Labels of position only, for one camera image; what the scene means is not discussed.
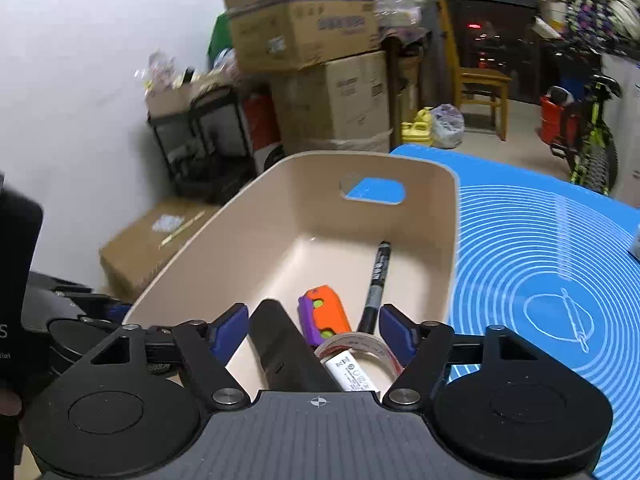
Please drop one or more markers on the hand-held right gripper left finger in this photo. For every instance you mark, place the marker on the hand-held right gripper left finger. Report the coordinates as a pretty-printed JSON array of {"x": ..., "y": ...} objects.
[{"x": 232, "y": 331}]

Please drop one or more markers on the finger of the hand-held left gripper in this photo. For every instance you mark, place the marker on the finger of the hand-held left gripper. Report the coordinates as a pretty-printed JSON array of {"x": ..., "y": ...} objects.
[{"x": 117, "y": 312}]

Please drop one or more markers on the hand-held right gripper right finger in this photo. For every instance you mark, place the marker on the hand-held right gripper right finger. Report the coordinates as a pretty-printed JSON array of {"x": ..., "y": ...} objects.
[{"x": 395, "y": 335}]

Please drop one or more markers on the clear tape roll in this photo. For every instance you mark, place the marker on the clear tape roll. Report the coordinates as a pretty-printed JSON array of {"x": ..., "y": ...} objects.
[{"x": 360, "y": 340}]

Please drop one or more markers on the black rectangular device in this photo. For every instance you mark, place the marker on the black rectangular device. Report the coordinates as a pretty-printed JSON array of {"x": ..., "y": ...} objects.
[{"x": 280, "y": 345}]

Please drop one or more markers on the black marker pen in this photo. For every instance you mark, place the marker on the black marker pen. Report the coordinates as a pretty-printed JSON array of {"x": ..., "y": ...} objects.
[{"x": 376, "y": 280}]

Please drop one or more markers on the white charger adapter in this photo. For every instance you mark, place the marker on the white charger adapter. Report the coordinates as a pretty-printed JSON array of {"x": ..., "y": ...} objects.
[{"x": 350, "y": 372}]

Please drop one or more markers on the orange purple toy knife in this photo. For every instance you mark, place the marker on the orange purple toy knife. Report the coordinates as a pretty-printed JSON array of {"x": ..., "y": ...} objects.
[{"x": 325, "y": 310}]

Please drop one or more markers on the beige plastic storage basket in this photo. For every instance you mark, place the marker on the beige plastic storage basket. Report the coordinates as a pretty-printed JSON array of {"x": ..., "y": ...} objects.
[{"x": 300, "y": 200}]

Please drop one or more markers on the person's left hand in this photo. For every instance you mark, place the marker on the person's left hand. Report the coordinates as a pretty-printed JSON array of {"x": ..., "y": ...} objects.
[{"x": 9, "y": 404}]

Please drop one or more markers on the low cardboard box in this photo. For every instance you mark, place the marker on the low cardboard box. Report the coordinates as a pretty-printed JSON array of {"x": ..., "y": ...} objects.
[{"x": 145, "y": 245}]

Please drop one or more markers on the blue silicone mat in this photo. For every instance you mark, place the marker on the blue silicone mat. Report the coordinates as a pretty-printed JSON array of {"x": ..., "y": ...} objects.
[{"x": 500, "y": 260}]

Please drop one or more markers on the black metal rack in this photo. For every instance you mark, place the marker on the black metal rack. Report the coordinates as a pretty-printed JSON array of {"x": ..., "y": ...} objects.
[{"x": 200, "y": 150}]

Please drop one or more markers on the red container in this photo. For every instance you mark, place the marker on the red container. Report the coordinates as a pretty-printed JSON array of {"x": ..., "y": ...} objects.
[{"x": 260, "y": 120}]

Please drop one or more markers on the translucent plastic bag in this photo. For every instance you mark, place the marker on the translucent plastic bag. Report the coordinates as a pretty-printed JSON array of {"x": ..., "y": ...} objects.
[{"x": 447, "y": 125}]

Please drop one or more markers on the cluttered open cardboard box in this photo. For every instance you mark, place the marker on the cluttered open cardboard box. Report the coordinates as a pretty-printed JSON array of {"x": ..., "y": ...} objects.
[{"x": 175, "y": 97}]

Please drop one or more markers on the tall cardboard box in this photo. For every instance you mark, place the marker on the tall cardboard box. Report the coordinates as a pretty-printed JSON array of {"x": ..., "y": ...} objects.
[{"x": 330, "y": 100}]

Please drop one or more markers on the wooden chair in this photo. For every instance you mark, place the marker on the wooden chair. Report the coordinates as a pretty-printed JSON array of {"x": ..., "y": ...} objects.
[{"x": 482, "y": 80}]

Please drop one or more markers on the red bicycle bag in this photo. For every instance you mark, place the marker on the red bicycle bag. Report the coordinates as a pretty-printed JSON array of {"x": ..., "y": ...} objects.
[{"x": 556, "y": 115}]

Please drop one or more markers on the green black bicycle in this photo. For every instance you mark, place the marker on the green black bicycle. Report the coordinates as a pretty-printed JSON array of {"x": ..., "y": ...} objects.
[{"x": 595, "y": 145}]

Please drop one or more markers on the cloth covered table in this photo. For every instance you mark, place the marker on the cloth covered table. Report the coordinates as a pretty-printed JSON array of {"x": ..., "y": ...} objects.
[{"x": 405, "y": 45}]

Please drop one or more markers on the wide printed cardboard box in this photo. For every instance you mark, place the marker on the wide printed cardboard box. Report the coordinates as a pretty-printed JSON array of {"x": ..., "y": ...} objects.
[{"x": 300, "y": 30}]

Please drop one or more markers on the white chest freezer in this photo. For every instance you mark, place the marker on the white chest freezer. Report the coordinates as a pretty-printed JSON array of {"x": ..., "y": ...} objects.
[{"x": 625, "y": 125}]

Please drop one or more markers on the dark glass door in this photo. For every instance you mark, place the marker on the dark glass door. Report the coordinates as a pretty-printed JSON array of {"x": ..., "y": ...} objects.
[{"x": 490, "y": 25}]

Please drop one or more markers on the small white box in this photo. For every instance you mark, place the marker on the small white box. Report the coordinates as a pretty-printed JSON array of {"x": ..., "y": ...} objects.
[{"x": 551, "y": 6}]

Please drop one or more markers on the floral cloth pile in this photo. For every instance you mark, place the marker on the floral cloth pile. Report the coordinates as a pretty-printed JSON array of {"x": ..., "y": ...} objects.
[{"x": 600, "y": 10}]

